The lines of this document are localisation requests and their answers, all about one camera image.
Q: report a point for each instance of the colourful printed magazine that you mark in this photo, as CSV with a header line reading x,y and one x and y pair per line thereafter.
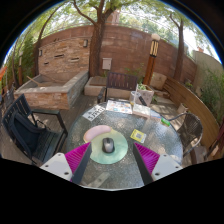
x,y
119,106

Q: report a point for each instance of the slim straight tree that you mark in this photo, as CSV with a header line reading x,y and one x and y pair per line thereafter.
x,y
180,53

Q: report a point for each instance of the white square planter box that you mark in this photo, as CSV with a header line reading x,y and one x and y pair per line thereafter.
x,y
147,92

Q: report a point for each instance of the small green tube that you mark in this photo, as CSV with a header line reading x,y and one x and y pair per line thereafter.
x,y
165,122

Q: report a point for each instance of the white licence plate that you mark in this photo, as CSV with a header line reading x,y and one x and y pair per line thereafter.
x,y
94,112

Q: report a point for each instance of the stone raised planter bed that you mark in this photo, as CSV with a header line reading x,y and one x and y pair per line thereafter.
x,y
50,95

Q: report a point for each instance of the beige stone block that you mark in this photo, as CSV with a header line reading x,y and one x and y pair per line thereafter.
x,y
158,81

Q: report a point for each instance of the thick branching tree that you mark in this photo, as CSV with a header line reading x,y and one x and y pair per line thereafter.
x,y
96,46

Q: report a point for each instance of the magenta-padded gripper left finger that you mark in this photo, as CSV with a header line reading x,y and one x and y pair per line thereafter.
x,y
77,156

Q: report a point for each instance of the curved wooden bench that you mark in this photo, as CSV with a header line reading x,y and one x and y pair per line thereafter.
x,y
193,100

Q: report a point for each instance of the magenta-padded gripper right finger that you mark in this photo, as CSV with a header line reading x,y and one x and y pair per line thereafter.
x,y
147,156

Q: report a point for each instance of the wooden garden lamp post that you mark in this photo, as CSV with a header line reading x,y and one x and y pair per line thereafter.
x,y
151,63

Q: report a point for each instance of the clear plastic cup with straw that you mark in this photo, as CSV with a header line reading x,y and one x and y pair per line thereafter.
x,y
134,98

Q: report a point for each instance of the grey wall utility box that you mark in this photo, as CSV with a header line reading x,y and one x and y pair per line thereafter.
x,y
106,63

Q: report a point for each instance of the dark wall lamp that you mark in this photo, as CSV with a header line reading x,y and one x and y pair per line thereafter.
x,y
85,43

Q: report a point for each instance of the dark wicker armchair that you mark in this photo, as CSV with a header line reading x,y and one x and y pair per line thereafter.
x,y
191,128

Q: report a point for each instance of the black metal armchair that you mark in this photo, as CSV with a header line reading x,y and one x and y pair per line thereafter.
x,y
30,133

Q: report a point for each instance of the dark wooden slatted chair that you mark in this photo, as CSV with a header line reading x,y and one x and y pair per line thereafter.
x,y
120,81

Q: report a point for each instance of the grey computer mouse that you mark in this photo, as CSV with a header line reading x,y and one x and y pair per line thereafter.
x,y
108,145

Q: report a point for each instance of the yellow printed card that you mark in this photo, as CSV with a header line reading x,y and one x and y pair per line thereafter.
x,y
138,135

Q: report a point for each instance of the thin leaning tree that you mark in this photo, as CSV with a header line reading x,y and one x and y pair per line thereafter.
x,y
37,53

